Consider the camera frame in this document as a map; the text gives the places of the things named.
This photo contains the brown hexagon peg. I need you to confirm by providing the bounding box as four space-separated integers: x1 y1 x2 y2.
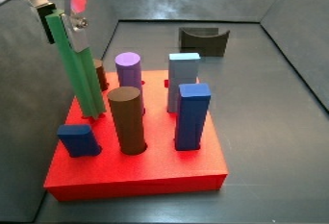
93 59 108 91

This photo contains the light blue arch peg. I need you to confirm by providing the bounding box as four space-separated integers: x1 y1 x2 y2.
167 53 200 112

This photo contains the brown cylinder peg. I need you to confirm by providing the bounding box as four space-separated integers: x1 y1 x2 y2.
108 87 147 155

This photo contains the dark blue square peg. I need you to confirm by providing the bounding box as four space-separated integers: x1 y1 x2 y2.
175 83 211 151

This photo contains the purple cylinder peg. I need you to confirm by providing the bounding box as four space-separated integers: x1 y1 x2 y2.
115 52 145 114

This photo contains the red peg board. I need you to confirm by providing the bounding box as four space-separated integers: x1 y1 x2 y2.
44 70 228 201

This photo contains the short dark blue peg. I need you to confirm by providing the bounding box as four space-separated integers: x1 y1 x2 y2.
56 124 101 158

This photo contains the green star peg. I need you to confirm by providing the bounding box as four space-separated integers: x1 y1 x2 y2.
46 10 105 119

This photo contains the black curved holder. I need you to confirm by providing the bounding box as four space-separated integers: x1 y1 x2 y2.
179 27 230 57

